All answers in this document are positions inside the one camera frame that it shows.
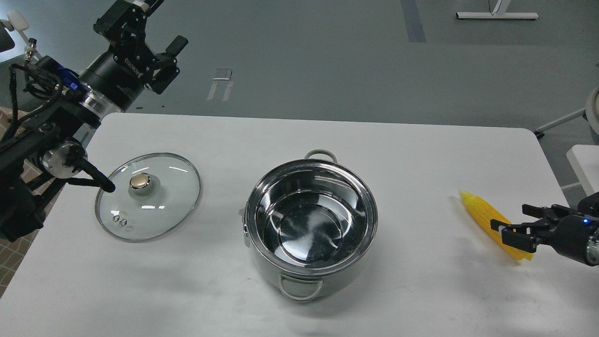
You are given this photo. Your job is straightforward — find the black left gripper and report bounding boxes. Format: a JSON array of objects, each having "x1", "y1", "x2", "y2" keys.
[{"x1": 79, "y1": 0, "x2": 189, "y2": 110}]

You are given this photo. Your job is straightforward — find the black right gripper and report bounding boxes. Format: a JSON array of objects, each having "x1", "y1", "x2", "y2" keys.
[{"x1": 490, "y1": 204, "x2": 598, "y2": 267}]

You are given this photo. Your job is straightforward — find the yellow plastic corn cob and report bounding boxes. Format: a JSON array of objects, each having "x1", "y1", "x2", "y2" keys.
[{"x1": 459, "y1": 190, "x2": 533, "y2": 261}]

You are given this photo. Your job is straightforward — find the glass pot lid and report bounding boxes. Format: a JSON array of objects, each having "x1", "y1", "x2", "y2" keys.
[{"x1": 95, "y1": 152, "x2": 202, "y2": 242}]

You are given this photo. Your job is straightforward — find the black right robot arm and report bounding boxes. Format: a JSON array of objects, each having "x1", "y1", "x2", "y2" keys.
[{"x1": 490, "y1": 192, "x2": 599, "y2": 267}]

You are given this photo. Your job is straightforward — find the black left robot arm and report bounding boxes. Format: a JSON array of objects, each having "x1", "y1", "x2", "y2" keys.
[{"x1": 0, "y1": 0, "x2": 188, "y2": 242}]

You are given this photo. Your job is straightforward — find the stainless steel pot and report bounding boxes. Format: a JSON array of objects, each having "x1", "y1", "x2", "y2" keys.
[{"x1": 240, "y1": 149, "x2": 378, "y2": 303}]

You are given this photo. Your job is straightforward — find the white side table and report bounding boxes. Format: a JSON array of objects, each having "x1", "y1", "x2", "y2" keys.
[{"x1": 561, "y1": 145, "x2": 599, "y2": 196}]

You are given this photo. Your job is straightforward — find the white chair on right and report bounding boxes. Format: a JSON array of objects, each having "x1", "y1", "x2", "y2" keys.
[{"x1": 533, "y1": 86, "x2": 599, "y2": 145}]

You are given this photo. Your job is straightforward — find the grey office chair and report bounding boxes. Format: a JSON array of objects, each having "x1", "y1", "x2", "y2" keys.
[{"x1": 0, "y1": 10, "x2": 42, "y2": 60}]

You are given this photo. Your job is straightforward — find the white desk leg base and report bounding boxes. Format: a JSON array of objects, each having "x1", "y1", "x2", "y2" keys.
[{"x1": 455, "y1": 0, "x2": 539, "y2": 21}]

